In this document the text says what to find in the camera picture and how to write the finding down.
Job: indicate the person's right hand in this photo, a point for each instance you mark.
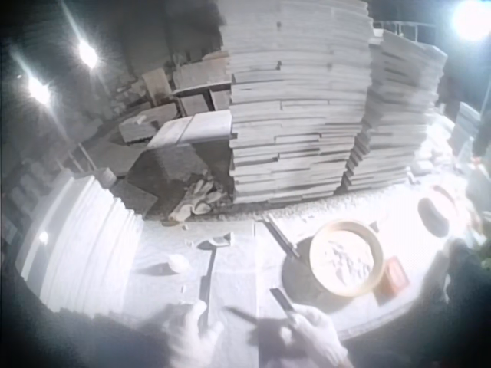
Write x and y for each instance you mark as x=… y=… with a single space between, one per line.
x=320 y=337

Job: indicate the person's left hand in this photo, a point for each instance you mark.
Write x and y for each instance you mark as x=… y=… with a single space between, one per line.
x=188 y=343

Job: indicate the person's right fingers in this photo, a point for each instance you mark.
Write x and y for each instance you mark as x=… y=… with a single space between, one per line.
x=303 y=320

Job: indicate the dark hand tool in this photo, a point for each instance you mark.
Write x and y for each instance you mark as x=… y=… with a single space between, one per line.
x=282 y=301

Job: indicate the round wooden sieve with powder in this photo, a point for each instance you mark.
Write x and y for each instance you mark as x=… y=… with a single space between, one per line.
x=346 y=257

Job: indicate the pair of dark metal strips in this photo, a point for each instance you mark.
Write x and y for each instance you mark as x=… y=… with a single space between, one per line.
x=282 y=237

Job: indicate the red rectangular box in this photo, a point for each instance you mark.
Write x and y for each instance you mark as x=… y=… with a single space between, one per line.
x=396 y=276

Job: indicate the small white trowel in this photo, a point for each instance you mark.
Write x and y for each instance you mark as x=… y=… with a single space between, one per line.
x=214 y=242

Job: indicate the white plaster lump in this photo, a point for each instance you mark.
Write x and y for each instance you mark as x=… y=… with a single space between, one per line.
x=178 y=263

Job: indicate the pair of white work gloves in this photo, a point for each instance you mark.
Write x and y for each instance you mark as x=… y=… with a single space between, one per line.
x=193 y=202

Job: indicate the tall stack of white boards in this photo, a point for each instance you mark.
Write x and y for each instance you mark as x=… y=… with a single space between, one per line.
x=295 y=103

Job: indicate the shorter stack of white boards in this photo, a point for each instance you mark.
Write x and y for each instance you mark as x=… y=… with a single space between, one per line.
x=395 y=115

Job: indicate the ribbed stack of white panels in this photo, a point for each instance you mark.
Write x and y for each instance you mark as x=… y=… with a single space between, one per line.
x=90 y=245

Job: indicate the heap of grey board offcuts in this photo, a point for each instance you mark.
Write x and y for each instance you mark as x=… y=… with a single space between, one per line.
x=165 y=111

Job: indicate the bright work lamp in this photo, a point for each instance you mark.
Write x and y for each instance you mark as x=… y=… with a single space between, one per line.
x=471 y=15
x=87 y=53
x=38 y=90

